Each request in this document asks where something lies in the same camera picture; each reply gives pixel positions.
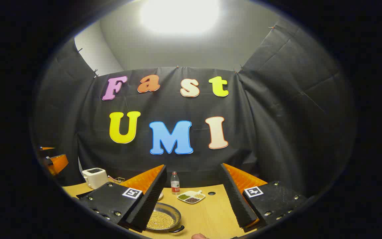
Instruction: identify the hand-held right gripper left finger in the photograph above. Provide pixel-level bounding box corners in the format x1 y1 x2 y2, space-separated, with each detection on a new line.
78 164 167 232

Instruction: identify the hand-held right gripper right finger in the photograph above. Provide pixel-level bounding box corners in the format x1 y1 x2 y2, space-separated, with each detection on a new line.
220 163 307 229

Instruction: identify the stainless steel pot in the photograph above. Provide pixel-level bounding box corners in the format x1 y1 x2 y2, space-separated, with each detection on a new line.
146 202 185 233

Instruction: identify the pile of soybeans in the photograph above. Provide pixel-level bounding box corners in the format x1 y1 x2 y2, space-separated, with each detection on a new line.
146 211 175 230

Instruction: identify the clear plastic water bottle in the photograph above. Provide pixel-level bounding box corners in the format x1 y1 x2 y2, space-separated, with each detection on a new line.
170 171 180 195

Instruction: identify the white toaster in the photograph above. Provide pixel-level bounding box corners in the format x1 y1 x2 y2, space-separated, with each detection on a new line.
82 168 108 190

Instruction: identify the white divided bean dish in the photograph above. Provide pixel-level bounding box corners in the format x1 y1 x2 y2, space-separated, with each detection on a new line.
177 190 206 204

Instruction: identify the black backdrop cloth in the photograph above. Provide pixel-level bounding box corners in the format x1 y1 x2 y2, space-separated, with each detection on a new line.
32 17 355 199

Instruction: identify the bright ceiling light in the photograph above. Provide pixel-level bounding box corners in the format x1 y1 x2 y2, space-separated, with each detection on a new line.
140 0 220 36

